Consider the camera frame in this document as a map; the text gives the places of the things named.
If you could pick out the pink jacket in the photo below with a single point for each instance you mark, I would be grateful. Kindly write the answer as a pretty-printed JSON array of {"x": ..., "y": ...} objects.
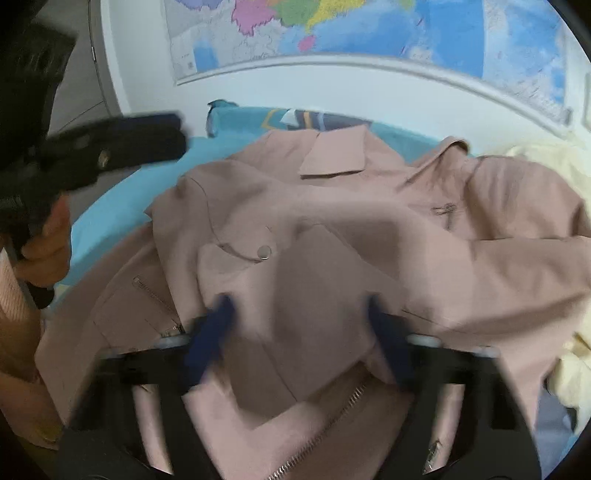
[{"x": 323, "y": 277}]

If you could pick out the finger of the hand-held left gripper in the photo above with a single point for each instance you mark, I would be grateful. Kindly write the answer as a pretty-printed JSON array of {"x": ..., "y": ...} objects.
[
  {"x": 147, "y": 148},
  {"x": 157, "y": 123}
]

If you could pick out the person's left forearm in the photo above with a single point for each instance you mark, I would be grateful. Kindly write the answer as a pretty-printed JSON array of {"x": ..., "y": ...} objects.
[{"x": 18, "y": 323}]

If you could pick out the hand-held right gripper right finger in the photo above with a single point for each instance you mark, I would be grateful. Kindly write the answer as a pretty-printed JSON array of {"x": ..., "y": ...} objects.
[{"x": 390, "y": 341}]

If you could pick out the colourful wall map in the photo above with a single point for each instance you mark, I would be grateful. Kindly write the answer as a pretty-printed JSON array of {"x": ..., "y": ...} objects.
[{"x": 415, "y": 27}]

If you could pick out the teal grey patterned bedsheet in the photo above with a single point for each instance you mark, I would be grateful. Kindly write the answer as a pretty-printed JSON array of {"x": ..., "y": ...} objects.
[{"x": 115, "y": 217}]

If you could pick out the grey door with wooden frame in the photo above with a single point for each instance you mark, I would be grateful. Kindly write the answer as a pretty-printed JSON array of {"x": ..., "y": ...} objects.
[{"x": 78, "y": 92}]

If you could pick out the person's left hand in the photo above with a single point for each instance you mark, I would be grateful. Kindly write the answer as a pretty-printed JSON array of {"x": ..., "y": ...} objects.
[{"x": 46, "y": 258}]

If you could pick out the cream yellow garment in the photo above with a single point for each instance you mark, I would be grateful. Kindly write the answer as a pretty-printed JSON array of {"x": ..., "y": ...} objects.
[{"x": 545, "y": 154}]

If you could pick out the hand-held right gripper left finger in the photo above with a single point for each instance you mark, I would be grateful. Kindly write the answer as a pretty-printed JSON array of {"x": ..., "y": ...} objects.
[{"x": 210, "y": 341}]

